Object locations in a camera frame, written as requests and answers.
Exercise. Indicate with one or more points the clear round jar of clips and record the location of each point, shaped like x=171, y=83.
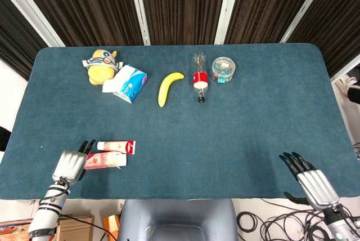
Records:
x=224, y=68

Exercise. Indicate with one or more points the white sneaker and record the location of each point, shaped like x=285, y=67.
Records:
x=346, y=82

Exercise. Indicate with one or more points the clear bottle red label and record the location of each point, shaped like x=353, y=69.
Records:
x=200, y=76

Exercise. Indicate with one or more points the blue white tissue pack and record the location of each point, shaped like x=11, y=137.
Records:
x=127, y=83

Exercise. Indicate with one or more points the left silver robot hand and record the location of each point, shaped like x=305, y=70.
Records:
x=70, y=165

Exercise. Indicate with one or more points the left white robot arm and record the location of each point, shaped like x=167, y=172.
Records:
x=47, y=210

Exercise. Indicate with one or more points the blue table cloth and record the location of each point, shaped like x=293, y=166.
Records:
x=180, y=117

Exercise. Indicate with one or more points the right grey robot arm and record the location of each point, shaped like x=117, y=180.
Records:
x=337, y=224

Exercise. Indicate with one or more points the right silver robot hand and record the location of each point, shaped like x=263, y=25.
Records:
x=313, y=180

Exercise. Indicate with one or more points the yellow plush toy striped shirt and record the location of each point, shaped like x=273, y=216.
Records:
x=101, y=66

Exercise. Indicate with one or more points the red white toothpaste box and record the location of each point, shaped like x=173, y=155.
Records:
x=105, y=160

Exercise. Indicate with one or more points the red white toothpaste tube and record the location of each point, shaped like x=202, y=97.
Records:
x=116, y=146

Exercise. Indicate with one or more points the yellow banana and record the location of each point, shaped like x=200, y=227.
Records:
x=168, y=88

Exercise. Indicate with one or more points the teal binder clip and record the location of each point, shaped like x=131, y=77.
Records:
x=221, y=80

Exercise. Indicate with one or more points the orange package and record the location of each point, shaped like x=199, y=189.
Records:
x=111, y=225

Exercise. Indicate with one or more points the grey blue chair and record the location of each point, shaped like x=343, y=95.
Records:
x=177, y=221

